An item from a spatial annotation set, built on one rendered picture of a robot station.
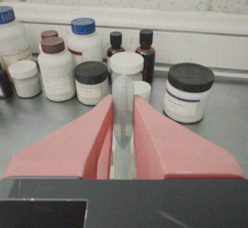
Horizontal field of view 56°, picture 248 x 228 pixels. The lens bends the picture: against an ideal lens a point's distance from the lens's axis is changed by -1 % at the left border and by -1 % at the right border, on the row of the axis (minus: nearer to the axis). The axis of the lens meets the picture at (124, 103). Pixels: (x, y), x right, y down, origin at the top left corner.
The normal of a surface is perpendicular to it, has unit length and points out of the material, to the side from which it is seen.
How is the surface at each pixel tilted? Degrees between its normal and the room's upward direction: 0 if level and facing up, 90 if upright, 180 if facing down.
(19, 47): 90
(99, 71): 0
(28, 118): 0
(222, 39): 90
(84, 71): 0
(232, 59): 90
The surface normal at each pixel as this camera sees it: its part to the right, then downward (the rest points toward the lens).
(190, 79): 0.00, -0.80
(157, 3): -0.15, 0.59
